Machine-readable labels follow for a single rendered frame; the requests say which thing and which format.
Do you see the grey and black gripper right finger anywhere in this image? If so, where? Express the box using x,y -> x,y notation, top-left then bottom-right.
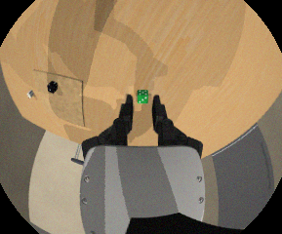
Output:
152,95 -> 203,158

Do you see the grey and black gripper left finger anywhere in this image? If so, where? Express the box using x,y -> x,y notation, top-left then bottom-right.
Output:
82,95 -> 134,161

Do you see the white die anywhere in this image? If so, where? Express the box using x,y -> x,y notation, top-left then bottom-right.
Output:
27,90 -> 34,98

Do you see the brown mat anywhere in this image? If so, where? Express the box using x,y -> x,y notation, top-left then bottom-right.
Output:
32,69 -> 85,127

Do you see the black die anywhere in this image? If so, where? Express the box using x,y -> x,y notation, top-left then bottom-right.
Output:
47,81 -> 58,94

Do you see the green die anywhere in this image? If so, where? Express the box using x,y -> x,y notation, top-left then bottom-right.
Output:
138,90 -> 148,103

